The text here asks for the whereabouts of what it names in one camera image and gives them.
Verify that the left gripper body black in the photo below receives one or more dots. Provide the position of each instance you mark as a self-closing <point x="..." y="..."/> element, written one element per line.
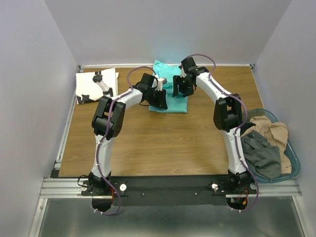
<point x="155" y="98"/>

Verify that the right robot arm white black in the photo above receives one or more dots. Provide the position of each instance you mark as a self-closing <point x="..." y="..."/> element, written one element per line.
<point x="227" y="115"/>

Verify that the aluminium back rail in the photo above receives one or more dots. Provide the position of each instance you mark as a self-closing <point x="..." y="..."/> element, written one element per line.
<point x="82" y="67"/>

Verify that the aluminium front rail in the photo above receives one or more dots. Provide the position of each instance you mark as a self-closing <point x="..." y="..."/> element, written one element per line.
<point x="68" y="188"/>

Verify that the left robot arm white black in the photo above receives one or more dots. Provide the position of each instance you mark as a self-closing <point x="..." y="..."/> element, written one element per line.
<point x="108" y="120"/>

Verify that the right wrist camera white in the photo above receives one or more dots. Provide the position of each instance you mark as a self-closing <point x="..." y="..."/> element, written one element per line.
<point x="182" y="74"/>

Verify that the beige t shirt in basket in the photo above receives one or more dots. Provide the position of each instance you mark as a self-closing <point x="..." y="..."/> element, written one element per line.
<point x="277" y="135"/>

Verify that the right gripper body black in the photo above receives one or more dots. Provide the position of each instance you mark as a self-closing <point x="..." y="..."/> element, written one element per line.
<point x="185" y="88"/>

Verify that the aluminium rail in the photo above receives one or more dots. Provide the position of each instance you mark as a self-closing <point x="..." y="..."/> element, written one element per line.
<point x="82" y="67"/>
<point x="61" y="149"/>
<point x="68" y="188"/>

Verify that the aluminium left side rail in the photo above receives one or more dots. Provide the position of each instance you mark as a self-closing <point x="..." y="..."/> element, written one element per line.
<point x="61" y="149"/>

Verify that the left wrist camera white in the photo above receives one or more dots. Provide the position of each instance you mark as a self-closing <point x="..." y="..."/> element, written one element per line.
<point x="160" y="83"/>

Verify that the teal t shirt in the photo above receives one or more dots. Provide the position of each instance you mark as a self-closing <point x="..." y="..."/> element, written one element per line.
<point x="178" y="104"/>

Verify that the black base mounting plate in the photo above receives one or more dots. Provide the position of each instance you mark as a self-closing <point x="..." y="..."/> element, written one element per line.
<point x="217" y="193"/>

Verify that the teal plastic laundry basket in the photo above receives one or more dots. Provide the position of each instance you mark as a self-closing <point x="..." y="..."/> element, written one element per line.
<point x="289" y="152"/>

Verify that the folded white printed t shirt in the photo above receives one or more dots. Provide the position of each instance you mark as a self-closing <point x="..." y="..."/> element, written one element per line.
<point x="91" y="86"/>

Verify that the grey t shirt in basket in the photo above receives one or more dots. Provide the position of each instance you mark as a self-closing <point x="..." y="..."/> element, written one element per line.
<point x="262" y="158"/>

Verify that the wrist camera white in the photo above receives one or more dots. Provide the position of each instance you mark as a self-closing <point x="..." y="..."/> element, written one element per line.
<point x="160" y="83"/>
<point x="182" y="74"/>

